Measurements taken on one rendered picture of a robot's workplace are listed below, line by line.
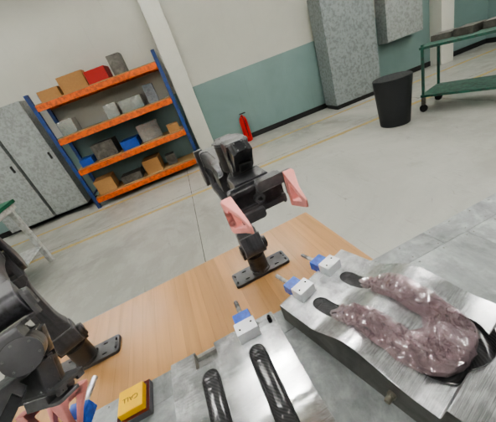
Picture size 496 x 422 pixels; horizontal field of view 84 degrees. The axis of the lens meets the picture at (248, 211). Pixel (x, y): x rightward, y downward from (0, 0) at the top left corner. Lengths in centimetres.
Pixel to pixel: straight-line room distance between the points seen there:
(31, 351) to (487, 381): 69
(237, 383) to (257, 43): 577
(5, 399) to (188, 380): 30
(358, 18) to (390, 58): 144
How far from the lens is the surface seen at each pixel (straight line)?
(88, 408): 74
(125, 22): 587
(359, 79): 633
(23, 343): 59
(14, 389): 64
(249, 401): 63
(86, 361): 105
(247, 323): 68
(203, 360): 74
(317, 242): 102
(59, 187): 607
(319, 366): 72
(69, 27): 599
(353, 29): 626
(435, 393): 61
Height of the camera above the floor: 142
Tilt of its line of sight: 27 degrees down
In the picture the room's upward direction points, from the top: 21 degrees counter-clockwise
